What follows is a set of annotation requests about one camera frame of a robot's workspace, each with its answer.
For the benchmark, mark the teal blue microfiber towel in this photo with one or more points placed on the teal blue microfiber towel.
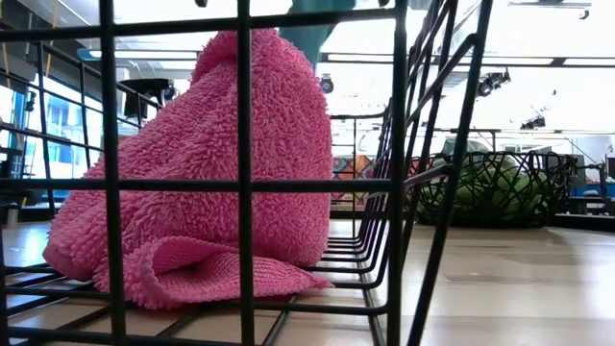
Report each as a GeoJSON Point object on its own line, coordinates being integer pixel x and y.
{"type": "Point", "coordinates": [312, 29]}

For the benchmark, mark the pale green microfiber towel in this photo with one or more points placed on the pale green microfiber towel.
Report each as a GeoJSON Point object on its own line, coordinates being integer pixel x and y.
{"type": "Point", "coordinates": [480, 149]}

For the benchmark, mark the long ceiling light fixture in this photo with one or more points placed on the long ceiling light fixture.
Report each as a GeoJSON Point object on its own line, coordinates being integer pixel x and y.
{"type": "Point", "coordinates": [552, 4]}

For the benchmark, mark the colourful patterned mat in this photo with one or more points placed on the colourful patterned mat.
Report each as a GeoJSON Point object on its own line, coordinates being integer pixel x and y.
{"type": "Point", "coordinates": [353, 168]}

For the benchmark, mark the black overhead camera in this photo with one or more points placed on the black overhead camera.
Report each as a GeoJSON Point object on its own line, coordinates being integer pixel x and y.
{"type": "Point", "coordinates": [327, 85]}

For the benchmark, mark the pink microfiber towel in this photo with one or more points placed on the pink microfiber towel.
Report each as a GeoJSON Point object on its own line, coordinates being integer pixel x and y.
{"type": "Point", "coordinates": [192, 144]}

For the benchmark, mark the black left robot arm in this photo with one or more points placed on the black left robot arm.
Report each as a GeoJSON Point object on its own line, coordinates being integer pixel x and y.
{"type": "Point", "coordinates": [141, 93]}

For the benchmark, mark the black ceiling spotlight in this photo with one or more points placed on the black ceiling spotlight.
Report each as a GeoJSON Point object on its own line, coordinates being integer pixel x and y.
{"type": "Point", "coordinates": [533, 122]}
{"type": "Point", "coordinates": [490, 84]}

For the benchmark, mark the black metal rail frame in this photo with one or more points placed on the black metal rail frame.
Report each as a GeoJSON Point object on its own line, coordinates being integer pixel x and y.
{"type": "Point", "coordinates": [586, 222]}

